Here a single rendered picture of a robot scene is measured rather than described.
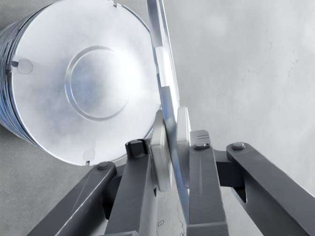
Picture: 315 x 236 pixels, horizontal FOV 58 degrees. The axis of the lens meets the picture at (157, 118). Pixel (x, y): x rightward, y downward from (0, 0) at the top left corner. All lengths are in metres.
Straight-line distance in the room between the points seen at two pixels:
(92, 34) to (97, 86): 0.09
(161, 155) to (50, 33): 0.35
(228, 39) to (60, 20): 0.90
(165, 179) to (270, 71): 1.43
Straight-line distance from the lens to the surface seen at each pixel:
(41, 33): 0.47
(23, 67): 0.46
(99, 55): 0.50
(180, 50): 1.06
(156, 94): 0.58
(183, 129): 0.17
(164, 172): 0.16
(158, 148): 0.15
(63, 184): 0.86
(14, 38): 0.50
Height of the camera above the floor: 0.75
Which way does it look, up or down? 49 degrees down
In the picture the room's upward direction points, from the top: 100 degrees clockwise
